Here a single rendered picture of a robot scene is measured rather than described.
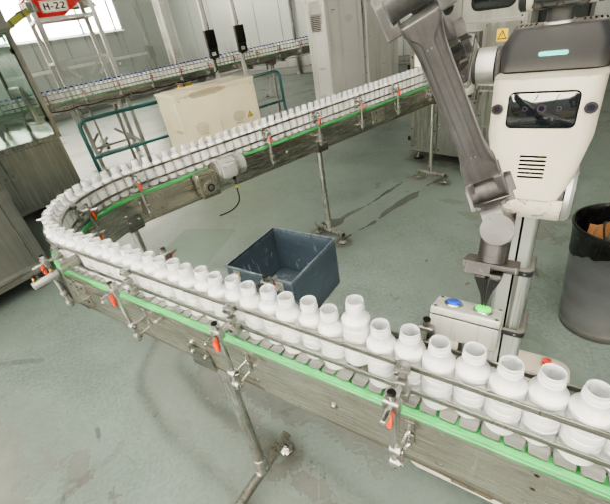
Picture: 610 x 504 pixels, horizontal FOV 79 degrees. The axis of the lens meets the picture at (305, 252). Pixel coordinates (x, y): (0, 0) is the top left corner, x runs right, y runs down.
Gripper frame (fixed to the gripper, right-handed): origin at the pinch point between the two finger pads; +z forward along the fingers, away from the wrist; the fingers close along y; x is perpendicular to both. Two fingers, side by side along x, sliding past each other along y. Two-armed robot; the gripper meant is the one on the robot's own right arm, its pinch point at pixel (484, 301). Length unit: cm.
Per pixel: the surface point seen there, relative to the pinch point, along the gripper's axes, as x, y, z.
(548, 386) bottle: -18.4, 12.8, 5.0
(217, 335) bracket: -26, -54, 15
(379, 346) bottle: -19.0, -15.3, 7.3
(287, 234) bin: 44, -83, 6
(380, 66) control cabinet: 600, -287, -179
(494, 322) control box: -3.9, 2.8, 2.5
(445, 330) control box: -3.9, -6.2, 7.1
